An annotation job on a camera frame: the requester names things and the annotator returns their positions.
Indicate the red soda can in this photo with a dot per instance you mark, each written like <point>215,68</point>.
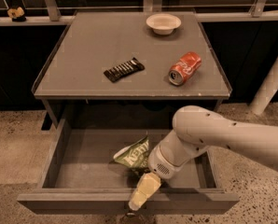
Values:
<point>185,68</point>

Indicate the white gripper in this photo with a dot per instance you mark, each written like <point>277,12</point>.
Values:
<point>159,163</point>

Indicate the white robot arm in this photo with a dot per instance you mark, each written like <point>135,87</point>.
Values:
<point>194,129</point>

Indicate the small yellow black object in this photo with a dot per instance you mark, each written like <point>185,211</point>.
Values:
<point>16,13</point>

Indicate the metal glass railing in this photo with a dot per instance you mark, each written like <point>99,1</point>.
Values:
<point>59,12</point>

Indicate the green jalapeno chip bag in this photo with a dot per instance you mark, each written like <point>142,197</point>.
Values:
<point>135,156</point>

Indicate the grey cabinet with counter top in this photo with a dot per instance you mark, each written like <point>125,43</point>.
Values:
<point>95,42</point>

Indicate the white bowl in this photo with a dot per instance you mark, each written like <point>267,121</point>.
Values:
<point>163,24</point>

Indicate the black striped snack bar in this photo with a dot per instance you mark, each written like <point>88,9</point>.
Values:
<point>125,69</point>

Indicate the open grey top drawer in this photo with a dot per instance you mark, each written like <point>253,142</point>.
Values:
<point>81,176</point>

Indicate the metal drawer knob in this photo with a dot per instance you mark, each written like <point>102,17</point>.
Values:
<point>130,218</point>

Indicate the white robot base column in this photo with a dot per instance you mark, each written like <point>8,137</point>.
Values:
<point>266,91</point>

